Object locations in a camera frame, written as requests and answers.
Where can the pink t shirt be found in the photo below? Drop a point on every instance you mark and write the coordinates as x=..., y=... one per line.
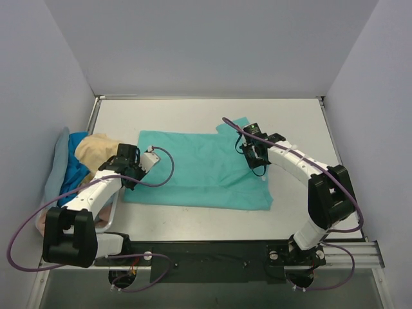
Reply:
x=101, y=221

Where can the light blue t shirt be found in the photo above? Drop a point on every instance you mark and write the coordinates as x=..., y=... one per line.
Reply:
x=56, y=177

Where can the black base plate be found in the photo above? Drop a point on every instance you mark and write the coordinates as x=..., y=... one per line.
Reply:
x=224, y=273

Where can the teal t shirt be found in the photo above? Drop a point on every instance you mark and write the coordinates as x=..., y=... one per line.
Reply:
x=200, y=170

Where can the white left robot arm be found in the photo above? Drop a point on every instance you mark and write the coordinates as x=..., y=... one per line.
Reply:
x=70, y=237

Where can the aluminium frame rail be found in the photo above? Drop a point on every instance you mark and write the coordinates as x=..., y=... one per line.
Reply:
x=351, y=254

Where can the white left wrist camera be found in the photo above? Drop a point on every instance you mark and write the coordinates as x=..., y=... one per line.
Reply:
x=148, y=159

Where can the white laundry bin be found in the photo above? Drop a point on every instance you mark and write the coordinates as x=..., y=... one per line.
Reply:
x=113, y=200

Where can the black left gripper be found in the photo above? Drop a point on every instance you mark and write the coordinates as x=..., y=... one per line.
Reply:
x=131, y=179

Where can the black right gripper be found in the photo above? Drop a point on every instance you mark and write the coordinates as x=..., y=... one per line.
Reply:
x=253, y=158

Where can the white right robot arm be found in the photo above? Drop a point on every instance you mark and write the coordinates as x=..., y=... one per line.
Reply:
x=330, y=194

